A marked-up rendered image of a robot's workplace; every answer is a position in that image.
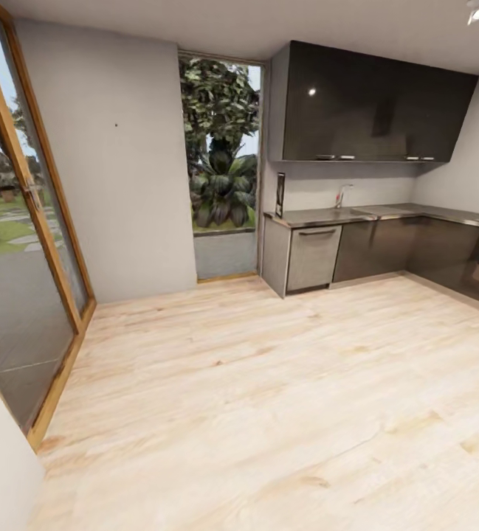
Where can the cabinet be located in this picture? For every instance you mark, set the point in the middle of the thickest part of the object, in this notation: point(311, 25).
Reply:
point(328, 104)
point(426, 115)

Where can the door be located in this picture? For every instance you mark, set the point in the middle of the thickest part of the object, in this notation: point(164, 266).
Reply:
point(46, 297)

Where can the dishwasher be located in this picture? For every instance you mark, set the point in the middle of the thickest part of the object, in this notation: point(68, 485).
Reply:
point(312, 255)

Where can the fixed window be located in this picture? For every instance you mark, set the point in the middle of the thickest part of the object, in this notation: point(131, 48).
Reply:
point(222, 107)

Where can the drop in sink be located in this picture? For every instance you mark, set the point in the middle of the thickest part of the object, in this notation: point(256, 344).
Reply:
point(360, 211)

